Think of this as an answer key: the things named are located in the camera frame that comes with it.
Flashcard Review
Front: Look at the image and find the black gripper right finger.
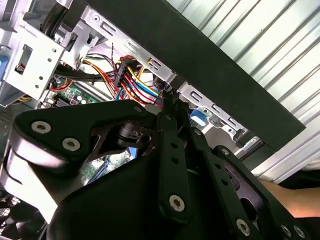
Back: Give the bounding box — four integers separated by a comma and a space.
173, 95, 313, 240

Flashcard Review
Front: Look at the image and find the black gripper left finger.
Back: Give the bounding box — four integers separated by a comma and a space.
3, 91, 193, 226

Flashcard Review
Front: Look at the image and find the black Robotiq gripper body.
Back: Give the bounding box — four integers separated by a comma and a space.
48, 151, 234, 240

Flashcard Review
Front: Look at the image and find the coloured power wire black connector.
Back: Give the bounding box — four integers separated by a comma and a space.
113, 55, 166, 109

